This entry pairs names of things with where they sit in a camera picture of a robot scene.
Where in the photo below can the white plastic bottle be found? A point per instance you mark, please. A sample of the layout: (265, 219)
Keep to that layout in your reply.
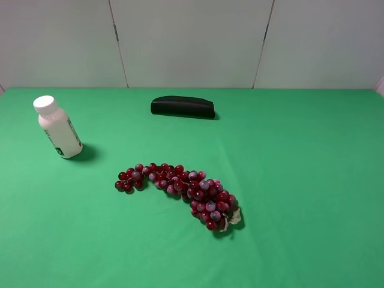
(57, 126)

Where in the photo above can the black glasses case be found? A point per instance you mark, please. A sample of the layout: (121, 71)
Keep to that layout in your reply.
(183, 106)

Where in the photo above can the red grape bunch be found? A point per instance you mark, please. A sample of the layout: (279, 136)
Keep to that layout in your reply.
(208, 200)

